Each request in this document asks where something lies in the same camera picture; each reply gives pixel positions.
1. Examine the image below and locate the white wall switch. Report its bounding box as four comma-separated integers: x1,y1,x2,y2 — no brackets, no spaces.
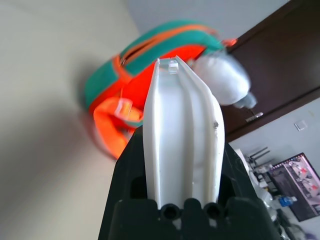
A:
294,119,308,132

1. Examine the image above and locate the orange and teal backpack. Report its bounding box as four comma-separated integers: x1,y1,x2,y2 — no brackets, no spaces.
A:
82,21,238,160

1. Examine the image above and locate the silver door handle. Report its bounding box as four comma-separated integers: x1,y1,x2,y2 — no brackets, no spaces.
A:
244,111,265,123

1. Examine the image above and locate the grey plush toy pendant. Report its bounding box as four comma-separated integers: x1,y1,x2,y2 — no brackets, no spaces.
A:
193,49,258,110

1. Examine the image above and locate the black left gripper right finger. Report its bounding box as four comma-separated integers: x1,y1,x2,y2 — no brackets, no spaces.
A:
215,142,262,204

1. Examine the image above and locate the dark brown door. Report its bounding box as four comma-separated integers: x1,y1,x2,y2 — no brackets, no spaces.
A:
224,0,320,143

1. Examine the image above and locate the white hard pencil case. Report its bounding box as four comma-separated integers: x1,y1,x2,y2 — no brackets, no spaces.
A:
141,56,227,210

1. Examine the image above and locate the blue label water bottle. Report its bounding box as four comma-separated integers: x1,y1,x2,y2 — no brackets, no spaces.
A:
277,196,298,208

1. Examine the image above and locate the black computer monitor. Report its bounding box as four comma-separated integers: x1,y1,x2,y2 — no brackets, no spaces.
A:
268,152,320,222

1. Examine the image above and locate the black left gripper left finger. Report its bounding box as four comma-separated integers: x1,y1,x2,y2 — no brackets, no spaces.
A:
109,128,150,208

